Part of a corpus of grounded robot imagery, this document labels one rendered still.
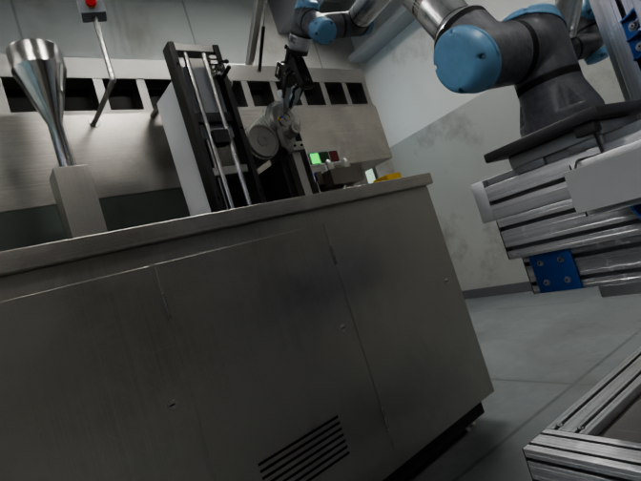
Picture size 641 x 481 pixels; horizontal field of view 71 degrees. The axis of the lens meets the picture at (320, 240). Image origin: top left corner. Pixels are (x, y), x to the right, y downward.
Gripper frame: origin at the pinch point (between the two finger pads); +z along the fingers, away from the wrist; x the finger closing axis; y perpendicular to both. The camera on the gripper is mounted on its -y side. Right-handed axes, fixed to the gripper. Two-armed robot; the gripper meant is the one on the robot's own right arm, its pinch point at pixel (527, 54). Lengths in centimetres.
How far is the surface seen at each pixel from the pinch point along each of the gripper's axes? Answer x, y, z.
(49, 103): -161, -34, -28
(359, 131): -52, -14, 67
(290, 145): -101, -3, -5
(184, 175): -138, -9, 0
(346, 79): -46, -42, 69
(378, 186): -83, 24, -20
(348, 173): -82, 12, 9
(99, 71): -150, -58, 6
